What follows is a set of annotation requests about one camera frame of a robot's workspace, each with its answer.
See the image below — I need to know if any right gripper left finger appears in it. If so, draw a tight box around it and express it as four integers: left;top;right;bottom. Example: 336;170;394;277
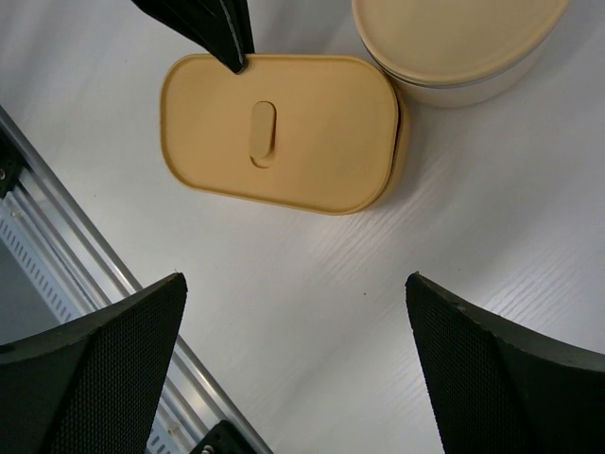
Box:
1;273;186;453

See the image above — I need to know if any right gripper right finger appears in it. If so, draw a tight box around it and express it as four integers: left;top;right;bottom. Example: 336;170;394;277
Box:
406;273;604;453

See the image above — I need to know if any tan rectangular lunch box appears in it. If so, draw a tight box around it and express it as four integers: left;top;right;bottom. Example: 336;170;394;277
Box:
375;96;411;205

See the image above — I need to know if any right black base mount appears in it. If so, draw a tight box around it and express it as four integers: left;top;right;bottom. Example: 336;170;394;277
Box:
0;131;25;200

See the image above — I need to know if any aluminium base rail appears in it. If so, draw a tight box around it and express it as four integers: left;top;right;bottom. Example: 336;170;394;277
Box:
1;112;270;453

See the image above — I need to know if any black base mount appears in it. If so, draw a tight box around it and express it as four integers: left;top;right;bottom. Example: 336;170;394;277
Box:
191;420;256;454
0;131;25;200

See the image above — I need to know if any round steel-lined container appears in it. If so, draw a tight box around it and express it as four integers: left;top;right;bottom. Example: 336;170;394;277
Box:
367;21;561;109

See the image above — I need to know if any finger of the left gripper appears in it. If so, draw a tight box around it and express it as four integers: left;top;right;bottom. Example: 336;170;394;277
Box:
132;0;255;74

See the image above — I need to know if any round beige lid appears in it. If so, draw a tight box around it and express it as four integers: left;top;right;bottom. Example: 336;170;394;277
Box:
352;0;568;85

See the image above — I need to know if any tan rectangular box lid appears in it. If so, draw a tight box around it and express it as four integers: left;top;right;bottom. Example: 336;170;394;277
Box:
160;54;401;216

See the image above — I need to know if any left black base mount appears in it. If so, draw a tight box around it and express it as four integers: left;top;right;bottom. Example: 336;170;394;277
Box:
191;420;256;454

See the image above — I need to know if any slotted cable duct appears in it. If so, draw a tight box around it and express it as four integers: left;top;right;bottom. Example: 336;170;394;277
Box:
1;213;80;339

